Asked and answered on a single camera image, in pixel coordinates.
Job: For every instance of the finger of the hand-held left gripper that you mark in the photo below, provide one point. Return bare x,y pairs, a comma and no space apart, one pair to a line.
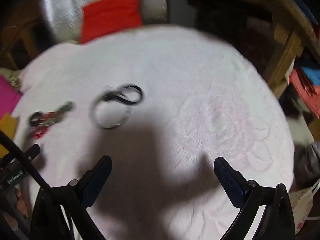
32,151

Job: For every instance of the grey cloth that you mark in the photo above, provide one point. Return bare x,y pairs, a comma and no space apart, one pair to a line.
308,162

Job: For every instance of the floral paper bag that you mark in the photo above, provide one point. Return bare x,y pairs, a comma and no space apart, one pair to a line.
302,205

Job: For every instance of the silver insulation sheet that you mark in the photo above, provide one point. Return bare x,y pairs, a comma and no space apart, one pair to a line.
62,12

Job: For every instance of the wooden cabinet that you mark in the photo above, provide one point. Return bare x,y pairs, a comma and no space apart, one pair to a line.
22,37

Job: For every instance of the white fluffy blanket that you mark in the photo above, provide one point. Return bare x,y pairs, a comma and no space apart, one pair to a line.
175,80

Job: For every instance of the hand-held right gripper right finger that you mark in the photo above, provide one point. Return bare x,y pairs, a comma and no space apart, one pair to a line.
228,180

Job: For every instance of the orange box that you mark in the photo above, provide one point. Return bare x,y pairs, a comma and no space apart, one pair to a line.
7,125

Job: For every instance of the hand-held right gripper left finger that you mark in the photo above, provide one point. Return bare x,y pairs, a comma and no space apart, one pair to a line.
98,177

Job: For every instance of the wooden shelf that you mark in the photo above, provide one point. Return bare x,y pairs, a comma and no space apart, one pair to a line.
282,55

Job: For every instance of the pink pillow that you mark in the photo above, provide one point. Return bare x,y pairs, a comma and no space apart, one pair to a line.
7,95

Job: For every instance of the person's left hand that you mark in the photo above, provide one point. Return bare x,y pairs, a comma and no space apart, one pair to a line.
21,202

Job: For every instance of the red pillow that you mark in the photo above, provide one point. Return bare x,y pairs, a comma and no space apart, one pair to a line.
112,15

